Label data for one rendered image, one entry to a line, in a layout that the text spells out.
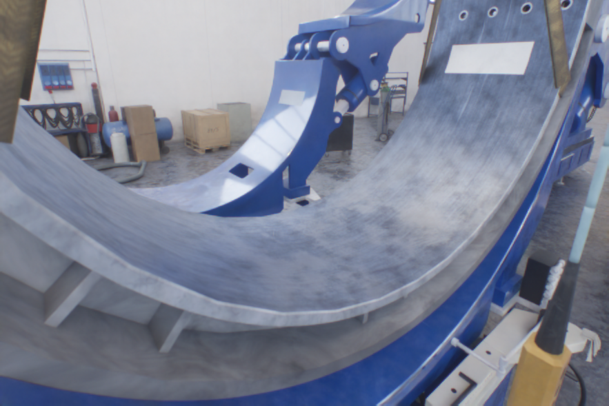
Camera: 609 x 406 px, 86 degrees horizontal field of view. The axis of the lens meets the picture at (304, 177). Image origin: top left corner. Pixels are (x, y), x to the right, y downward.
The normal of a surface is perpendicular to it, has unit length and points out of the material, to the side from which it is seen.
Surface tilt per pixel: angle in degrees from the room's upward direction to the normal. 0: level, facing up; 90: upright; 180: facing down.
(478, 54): 75
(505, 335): 0
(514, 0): 88
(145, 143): 90
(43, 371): 90
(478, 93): 65
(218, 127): 90
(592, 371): 0
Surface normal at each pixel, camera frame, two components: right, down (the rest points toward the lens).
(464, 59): -0.77, -0.06
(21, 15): 0.77, 0.07
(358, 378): 0.07, -0.96
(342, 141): 0.31, 0.30
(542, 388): -0.79, 0.20
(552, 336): -0.60, 0.18
